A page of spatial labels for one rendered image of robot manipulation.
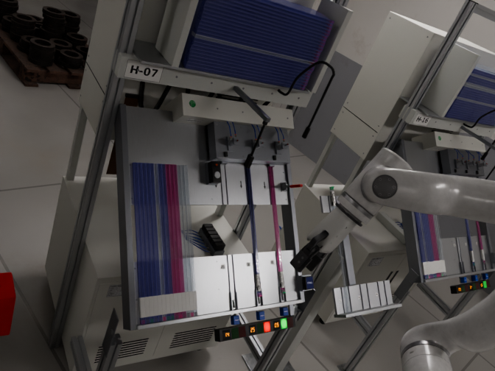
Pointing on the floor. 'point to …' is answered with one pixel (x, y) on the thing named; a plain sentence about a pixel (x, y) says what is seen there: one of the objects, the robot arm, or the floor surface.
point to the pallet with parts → (43, 45)
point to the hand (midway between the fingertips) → (303, 264)
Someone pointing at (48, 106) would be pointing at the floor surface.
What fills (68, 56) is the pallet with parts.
